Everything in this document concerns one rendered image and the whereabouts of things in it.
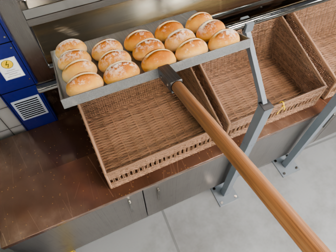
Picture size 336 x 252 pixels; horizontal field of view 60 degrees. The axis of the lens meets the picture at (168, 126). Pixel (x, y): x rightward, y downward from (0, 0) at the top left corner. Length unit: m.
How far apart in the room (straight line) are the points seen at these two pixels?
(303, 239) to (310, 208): 1.65
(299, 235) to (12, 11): 1.09
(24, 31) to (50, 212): 0.74
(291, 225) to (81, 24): 1.08
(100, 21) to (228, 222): 1.34
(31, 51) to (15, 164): 0.54
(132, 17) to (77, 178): 0.75
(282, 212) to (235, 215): 1.47
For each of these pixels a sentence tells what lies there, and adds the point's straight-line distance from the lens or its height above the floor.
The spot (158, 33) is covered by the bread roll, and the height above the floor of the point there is 1.20.
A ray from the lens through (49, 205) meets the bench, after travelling 1.40.
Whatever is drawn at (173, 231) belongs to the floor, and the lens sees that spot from 1.87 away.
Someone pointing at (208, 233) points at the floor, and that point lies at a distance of 1.88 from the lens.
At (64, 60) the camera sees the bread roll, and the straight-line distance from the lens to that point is 0.91.
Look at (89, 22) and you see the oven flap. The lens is 1.29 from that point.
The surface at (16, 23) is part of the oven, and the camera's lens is 1.23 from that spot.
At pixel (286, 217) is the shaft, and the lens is 0.47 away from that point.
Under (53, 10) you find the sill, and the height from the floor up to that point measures 1.15.
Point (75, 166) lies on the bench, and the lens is 1.43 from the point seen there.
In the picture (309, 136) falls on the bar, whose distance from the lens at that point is 1.81.
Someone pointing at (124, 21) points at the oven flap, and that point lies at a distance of 1.32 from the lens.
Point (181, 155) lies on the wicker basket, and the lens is 1.34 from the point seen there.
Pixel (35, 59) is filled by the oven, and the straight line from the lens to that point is 1.34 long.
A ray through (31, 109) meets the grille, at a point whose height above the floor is 0.72.
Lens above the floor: 1.82
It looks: 57 degrees down
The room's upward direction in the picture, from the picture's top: straight up
